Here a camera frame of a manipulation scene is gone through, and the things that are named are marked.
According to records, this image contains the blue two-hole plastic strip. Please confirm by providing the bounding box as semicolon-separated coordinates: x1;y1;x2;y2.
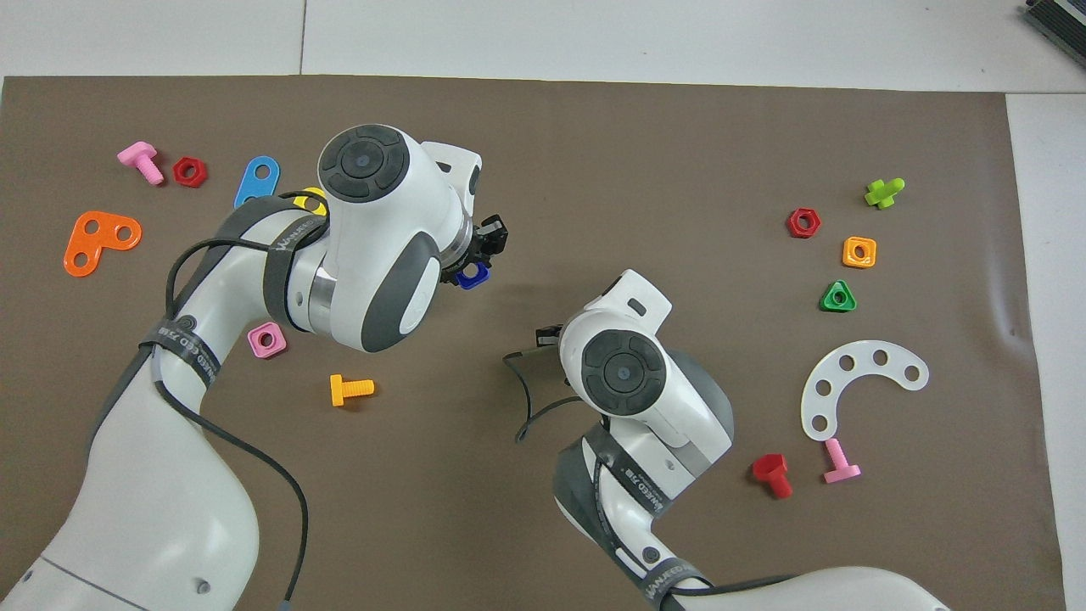
233;155;281;210

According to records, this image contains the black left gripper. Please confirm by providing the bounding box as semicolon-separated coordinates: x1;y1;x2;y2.
439;215;510;288

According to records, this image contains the white curved plastic strip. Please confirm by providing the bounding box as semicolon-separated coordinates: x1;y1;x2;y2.
800;340;930;443

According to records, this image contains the pink square plastic nut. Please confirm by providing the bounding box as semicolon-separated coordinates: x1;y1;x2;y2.
247;322;287;359

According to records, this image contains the orange angled plastic bracket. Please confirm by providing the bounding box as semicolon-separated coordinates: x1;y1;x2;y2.
64;210;143;277

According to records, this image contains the brown table mat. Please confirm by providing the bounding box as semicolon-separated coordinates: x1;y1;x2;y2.
0;75;1066;611

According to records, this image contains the black ribbed electronics box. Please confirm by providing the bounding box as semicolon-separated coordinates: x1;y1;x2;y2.
1022;0;1086;48

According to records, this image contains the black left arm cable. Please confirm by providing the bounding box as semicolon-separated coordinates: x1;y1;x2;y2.
155;191;330;611

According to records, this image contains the orange plastic screw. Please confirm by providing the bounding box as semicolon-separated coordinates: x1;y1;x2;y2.
330;374;375;407

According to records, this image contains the red plastic screw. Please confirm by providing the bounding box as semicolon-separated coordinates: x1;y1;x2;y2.
752;453;794;499

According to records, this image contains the lime cross-head plastic screw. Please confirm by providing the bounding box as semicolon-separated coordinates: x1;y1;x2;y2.
864;177;906;210

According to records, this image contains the pink plastic screw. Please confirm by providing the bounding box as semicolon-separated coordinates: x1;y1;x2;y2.
823;438;862;485
117;141;165;186

